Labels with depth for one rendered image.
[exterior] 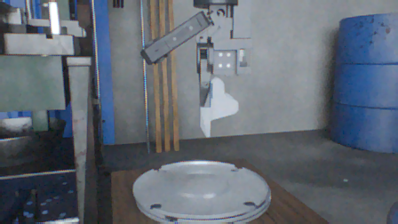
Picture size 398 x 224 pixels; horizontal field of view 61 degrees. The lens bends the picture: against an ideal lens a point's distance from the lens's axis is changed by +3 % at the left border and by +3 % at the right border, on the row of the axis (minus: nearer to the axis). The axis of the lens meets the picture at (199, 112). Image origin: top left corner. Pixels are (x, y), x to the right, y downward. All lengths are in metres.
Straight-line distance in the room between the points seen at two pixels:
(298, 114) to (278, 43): 0.62
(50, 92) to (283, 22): 2.09
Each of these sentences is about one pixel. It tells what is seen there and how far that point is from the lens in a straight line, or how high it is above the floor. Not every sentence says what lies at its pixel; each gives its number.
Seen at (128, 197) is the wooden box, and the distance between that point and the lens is 0.74.
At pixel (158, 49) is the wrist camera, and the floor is 0.66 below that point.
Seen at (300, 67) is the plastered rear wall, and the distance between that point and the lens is 2.83.
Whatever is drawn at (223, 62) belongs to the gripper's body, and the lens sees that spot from 0.50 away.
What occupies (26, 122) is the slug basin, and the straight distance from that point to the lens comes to 1.42.
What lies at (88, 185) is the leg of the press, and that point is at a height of 0.30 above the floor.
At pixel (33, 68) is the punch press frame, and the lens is 0.98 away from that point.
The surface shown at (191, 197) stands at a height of 0.37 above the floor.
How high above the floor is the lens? 0.66
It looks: 10 degrees down
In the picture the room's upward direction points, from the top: straight up
